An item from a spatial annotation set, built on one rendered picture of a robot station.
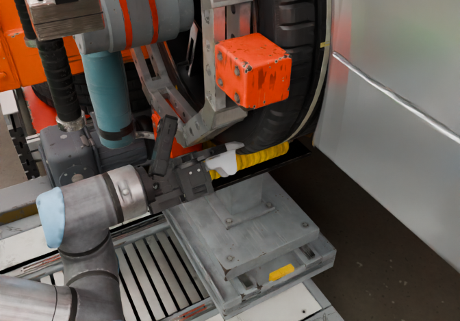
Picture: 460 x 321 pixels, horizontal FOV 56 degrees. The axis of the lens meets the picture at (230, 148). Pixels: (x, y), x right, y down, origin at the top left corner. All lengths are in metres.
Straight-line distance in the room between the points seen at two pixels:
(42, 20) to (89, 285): 0.40
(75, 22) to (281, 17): 0.28
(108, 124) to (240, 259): 0.48
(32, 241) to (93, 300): 0.81
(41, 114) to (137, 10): 0.98
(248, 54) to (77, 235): 0.39
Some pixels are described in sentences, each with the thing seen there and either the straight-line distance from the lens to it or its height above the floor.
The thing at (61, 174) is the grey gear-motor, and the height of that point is 0.35.
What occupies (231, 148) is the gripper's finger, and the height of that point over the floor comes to 0.65.
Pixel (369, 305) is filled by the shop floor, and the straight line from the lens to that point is 1.40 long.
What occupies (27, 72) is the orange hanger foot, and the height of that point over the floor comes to 0.56.
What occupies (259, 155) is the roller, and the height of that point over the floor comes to 0.52.
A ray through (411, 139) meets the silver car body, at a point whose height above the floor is 0.86.
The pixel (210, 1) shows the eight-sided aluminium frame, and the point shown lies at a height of 0.94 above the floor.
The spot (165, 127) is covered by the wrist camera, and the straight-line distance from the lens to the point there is 0.78.
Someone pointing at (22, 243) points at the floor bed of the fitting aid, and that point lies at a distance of 1.52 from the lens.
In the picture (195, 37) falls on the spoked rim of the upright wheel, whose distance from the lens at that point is 0.97.
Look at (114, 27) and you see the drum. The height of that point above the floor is 0.85.
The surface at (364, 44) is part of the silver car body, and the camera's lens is 0.52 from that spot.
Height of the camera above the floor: 1.14
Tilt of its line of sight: 38 degrees down
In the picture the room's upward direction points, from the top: straight up
